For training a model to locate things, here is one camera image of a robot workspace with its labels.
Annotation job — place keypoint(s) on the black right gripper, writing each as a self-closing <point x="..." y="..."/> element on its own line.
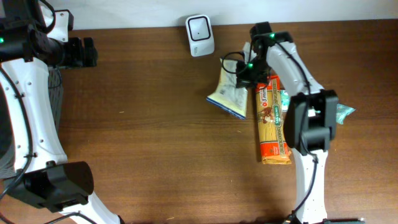
<point x="241" y="80"/>

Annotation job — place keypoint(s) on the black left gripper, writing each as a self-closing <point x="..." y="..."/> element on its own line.
<point x="81" y="59"/>

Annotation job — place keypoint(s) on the yellow snack bag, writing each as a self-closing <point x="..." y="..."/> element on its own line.
<point x="228" y="97"/>

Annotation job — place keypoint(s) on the teal tissue pack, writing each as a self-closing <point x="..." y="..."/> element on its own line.
<point x="285" y="100"/>

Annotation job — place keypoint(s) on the orange spaghetti package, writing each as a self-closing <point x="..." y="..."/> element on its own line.
<point x="270" y="121"/>

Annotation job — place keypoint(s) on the mint green wipes pouch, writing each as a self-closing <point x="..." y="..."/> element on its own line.
<point x="342" y="111"/>

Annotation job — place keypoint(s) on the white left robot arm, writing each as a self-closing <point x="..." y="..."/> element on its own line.
<point x="44" y="176"/>

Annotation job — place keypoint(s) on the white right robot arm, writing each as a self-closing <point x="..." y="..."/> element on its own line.
<point x="310" y="121"/>

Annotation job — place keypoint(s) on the white barcode scanner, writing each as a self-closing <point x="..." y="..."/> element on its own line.
<point x="200" y="35"/>

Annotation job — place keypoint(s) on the grey plastic basket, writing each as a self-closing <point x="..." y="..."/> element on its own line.
<point x="54" y="93"/>

